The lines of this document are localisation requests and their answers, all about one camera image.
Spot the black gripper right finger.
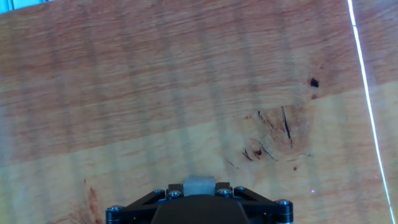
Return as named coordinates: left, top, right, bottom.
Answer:
left=215, top=182, right=294, bottom=224

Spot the wood grain table mat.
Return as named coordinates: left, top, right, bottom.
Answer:
left=0, top=0, right=398, bottom=224

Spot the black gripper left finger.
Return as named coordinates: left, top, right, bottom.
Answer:
left=105, top=183, right=184, bottom=224

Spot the small wooden block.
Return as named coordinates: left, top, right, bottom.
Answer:
left=182, top=177, right=216, bottom=197

